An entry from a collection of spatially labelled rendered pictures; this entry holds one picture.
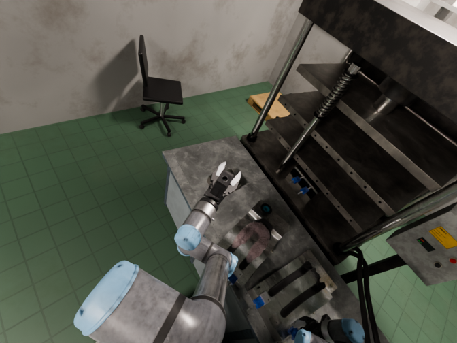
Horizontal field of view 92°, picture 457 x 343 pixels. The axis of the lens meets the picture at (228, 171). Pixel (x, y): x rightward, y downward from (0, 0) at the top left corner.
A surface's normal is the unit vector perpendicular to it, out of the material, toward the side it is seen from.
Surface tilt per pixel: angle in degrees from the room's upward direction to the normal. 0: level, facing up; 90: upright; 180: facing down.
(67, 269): 0
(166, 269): 0
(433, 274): 90
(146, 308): 5
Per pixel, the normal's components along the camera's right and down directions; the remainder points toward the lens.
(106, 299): 0.14, -0.47
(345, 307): 0.28, -0.60
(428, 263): -0.82, 0.26
